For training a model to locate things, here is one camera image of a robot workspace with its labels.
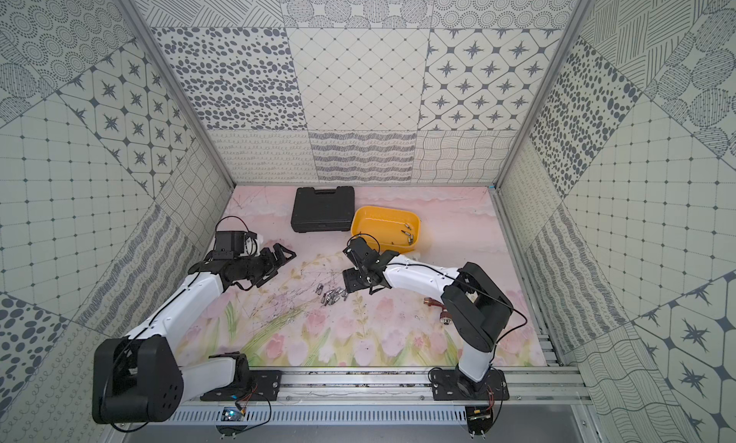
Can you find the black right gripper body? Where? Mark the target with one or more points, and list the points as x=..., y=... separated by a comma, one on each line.
x=355, y=279

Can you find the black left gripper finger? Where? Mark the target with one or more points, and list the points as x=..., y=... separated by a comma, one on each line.
x=282, y=255
x=265, y=272

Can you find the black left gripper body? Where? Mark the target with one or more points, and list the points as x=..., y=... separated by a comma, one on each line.
x=264, y=263

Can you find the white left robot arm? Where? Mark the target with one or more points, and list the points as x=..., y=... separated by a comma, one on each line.
x=137, y=379

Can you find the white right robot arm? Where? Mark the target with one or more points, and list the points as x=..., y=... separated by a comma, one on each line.
x=478, y=309

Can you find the yellow plastic storage box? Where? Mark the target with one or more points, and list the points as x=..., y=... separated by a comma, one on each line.
x=381, y=227

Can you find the black plastic tool case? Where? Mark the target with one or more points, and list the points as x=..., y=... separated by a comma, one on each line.
x=323, y=210

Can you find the red brown pipe fitting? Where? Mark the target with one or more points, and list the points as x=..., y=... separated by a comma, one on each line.
x=444, y=316

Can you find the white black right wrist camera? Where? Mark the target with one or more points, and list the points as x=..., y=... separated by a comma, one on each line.
x=366, y=259

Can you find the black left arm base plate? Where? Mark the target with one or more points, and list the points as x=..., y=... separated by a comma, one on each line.
x=247, y=384

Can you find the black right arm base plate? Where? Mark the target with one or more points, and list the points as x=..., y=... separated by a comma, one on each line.
x=453, y=385

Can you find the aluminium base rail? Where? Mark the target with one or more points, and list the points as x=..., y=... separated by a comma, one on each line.
x=411, y=386

